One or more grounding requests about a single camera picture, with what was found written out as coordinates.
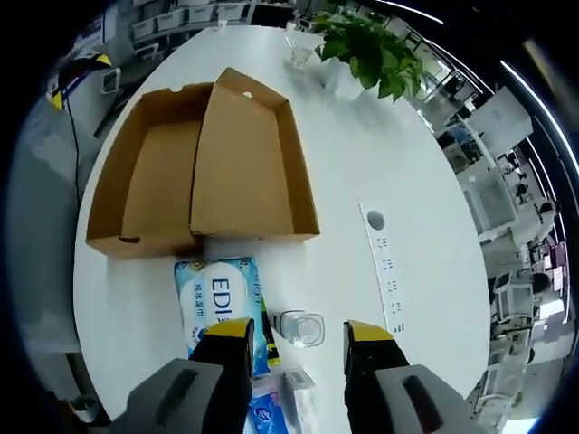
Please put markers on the white mesh chair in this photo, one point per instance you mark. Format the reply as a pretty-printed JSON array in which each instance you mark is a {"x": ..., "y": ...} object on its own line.
[{"x": 36, "y": 248}]

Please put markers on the brown cardboard shoe box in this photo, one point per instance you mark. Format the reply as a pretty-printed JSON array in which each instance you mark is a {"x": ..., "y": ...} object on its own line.
[{"x": 244, "y": 172}]

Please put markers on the table power socket panel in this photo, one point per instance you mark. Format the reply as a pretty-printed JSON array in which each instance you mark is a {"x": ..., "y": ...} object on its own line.
[{"x": 384, "y": 271}]

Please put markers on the blue wipes pack soft item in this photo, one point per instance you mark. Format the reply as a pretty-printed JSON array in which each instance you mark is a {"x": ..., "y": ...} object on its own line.
[{"x": 217, "y": 294}]

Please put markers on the row of white storage bins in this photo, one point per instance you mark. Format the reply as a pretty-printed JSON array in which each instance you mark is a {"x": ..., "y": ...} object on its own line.
[{"x": 149, "y": 25}]

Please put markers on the blue tissue packet soft item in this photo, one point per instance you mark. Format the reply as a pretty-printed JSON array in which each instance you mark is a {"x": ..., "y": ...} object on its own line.
[{"x": 267, "y": 407}]

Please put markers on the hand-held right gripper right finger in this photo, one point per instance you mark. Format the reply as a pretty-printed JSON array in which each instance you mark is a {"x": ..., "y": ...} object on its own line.
[{"x": 371, "y": 361}]

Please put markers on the green potted plant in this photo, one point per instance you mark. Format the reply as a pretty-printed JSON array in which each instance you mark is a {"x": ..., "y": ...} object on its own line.
[{"x": 371, "y": 45}]

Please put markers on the white office chair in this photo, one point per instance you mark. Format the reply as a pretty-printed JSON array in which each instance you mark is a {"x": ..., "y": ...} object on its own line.
[{"x": 149, "y": 50}]

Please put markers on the small paper cup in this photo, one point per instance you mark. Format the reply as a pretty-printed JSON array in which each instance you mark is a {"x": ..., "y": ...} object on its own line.
[{"x": 299, "y": 54}]

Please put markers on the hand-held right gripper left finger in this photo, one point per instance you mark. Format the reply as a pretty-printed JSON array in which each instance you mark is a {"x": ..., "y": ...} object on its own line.
[{"x": 217, "y": 361}]

